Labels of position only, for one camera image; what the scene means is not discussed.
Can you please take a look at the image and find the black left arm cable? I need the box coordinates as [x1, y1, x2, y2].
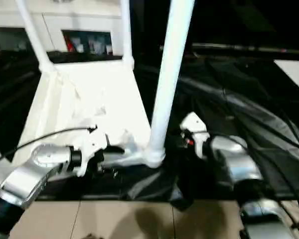
[0, 125, 98, 167]

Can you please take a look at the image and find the patterned white cup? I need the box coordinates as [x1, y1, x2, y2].
[92, 39, 103, 54]

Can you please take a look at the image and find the white flat board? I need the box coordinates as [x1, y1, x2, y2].
[273, 59, 299, 97]

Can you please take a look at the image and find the dark long bar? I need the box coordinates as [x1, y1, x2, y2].
[191, 42, 299, 54]

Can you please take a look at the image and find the white cabinet with glass doors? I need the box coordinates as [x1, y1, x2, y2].
[0, 0, 132, 57]

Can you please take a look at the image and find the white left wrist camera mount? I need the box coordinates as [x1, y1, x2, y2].
[77, 126, 110, 178]

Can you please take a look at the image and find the black mat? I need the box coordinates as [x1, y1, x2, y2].
[0, 49, 299, 212]

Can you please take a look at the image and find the white plastic table top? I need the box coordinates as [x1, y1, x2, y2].
[12, 58, 166, 170]

